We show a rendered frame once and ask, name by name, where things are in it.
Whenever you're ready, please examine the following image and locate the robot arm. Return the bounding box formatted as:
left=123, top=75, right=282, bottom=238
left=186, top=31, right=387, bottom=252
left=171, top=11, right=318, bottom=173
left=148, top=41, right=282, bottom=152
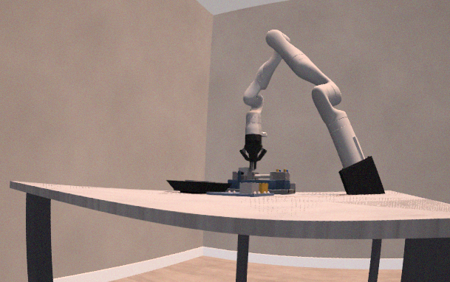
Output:
left=243, top=30, right=365, bottom=168

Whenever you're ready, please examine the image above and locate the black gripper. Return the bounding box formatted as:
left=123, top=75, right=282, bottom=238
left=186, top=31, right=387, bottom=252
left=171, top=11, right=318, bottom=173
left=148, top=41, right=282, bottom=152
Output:
left=239, top=134, right=267, bottom=171

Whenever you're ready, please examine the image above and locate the orange rectangular block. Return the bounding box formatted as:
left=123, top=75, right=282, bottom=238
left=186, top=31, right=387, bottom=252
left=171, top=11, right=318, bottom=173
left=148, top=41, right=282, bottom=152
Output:
left=259, top=183, right=268, bottom=193

